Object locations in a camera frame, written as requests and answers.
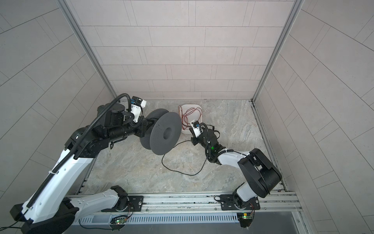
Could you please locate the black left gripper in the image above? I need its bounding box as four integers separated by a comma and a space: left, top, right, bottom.
105, 115, 156, 144

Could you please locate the black cable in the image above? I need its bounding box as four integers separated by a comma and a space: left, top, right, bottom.
161, 139, 208, 176

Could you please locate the grey perforated cable spool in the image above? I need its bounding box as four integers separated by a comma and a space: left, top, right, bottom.
140, 108, 182, 155

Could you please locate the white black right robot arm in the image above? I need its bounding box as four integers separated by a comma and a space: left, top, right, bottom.
190, 126, 282, 209

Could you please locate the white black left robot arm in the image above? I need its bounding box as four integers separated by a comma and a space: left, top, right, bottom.
10, 93, 154, 234

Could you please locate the white plastic tray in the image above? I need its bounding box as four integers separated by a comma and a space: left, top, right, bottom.
178, 104, 203, 135

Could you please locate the right circuit board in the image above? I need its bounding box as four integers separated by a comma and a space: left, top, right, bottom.
237, 213, 254, 228

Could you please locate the circuit board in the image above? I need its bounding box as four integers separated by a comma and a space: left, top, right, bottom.
110, 215, 128, 225
237, 213, 254, 228

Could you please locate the left circuit board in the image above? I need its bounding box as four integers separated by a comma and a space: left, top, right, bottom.
110, 215, 128, 225

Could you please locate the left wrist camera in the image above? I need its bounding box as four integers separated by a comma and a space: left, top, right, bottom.
131, 96, 147, 123

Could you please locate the red cable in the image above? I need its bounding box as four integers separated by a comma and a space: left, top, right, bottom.
179, 106, 202, 131

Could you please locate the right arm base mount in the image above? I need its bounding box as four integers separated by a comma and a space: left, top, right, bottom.
214, 194, 261, 211

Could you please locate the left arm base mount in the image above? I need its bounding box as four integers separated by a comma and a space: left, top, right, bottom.
101, 196, 144, 213

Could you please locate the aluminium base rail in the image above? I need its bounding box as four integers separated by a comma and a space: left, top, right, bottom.
59, 191, 303, 215

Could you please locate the aluminium corner post left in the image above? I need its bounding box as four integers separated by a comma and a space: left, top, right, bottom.
56, 0, 116, 97

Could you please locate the aluminium corner post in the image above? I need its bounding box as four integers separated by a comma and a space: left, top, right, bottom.
56, 0, 116, 97
251, 0, 304, 103

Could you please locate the aluminium corner post right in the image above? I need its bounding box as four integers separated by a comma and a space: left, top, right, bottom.
251, 0, 304, 103

